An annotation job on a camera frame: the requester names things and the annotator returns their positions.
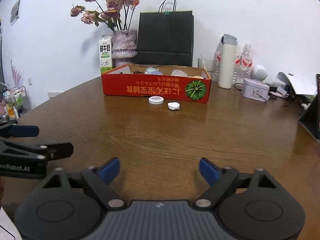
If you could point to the person's left hand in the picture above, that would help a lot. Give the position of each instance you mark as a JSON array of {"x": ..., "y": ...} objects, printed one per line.
[{"x": 2, "y": 187}]

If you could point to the purple knitted cloth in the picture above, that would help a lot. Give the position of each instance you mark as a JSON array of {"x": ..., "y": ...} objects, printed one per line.
[{"x": 156, "y": 73}]

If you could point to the plastic water bottle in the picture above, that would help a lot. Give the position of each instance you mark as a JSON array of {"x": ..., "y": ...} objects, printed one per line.
[
  {"x": 243, "y": 64},
  {"x": 216, "y": 62}
]

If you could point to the dark tablet screen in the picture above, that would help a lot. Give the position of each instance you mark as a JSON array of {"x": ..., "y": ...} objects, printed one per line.
[{"x": 311, "y": 117}]

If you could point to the white thermos bottle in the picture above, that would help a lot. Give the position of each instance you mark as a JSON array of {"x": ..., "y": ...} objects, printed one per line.
[{"x": 228, "y": 56}]

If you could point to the purple textured vase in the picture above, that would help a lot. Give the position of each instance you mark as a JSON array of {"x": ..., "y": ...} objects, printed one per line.
[{"x": 124, "y": 47}]

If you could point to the green white milk carton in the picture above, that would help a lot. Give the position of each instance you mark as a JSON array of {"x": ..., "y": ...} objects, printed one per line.
[{"x": 105, "y": 53}]

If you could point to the plastic water bottle left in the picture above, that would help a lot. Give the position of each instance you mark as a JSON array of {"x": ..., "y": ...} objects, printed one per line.
[{"x": 216, "y": 62}]

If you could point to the lavender tin box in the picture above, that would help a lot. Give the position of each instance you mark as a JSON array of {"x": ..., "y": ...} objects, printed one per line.
[{"x": 256, "y": 90}]

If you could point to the black paper shopping bag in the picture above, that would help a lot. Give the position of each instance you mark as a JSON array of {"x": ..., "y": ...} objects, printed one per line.
[{"x": 165, "y": 37}]

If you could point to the red cardboard pumpkin box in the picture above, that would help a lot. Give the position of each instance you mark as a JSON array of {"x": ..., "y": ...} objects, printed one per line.
[{"x": 173, "y": 83}]

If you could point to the clear drinking glass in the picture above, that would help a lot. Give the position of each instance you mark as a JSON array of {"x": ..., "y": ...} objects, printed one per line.
[{"x": 206, "y": 64}]

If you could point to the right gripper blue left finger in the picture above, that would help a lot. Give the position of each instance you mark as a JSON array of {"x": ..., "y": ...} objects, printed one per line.
[{"x": 97, "y": 182}]

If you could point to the round white tin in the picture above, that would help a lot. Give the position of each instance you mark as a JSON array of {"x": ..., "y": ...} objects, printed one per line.
[{"x": 155, "y": 100}]

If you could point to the dried pink flower bouquet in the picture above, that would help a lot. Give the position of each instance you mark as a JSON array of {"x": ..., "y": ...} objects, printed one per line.
[{"x": 116, "y": 14}]

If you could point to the black power adapter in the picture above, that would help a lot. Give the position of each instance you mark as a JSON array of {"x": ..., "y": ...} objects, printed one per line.
[{"x": 272, "y": 89}]

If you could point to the white round robot toy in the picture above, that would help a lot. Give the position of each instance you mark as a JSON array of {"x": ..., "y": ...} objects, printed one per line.
[{"x": 259, "y": 72}]

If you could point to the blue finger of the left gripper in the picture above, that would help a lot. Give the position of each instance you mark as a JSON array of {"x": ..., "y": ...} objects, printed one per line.
[{"x": 19, "y": 131}]

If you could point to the white wall outlet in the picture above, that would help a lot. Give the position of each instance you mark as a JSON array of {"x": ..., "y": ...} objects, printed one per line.
[{"x": 53, "y": 94}]

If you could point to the plastic water bottle right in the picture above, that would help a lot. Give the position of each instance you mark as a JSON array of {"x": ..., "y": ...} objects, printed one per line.
[{"x": 243, "y": 64}]

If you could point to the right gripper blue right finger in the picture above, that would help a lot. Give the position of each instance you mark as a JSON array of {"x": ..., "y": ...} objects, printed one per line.
[{"x": 221, "y": 181}]

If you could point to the wire storage rack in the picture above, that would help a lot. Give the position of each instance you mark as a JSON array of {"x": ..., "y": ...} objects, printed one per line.
[{"x": 16, "y": 102}]

